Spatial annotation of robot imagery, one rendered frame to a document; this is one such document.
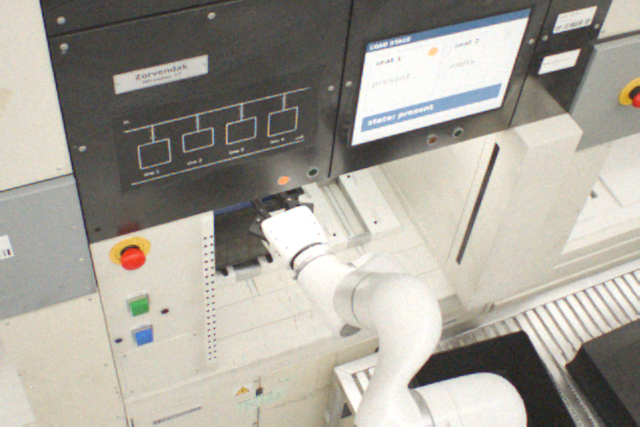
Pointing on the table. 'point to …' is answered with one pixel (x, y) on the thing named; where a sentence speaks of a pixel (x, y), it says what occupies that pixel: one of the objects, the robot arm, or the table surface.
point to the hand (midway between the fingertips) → (268, 199)
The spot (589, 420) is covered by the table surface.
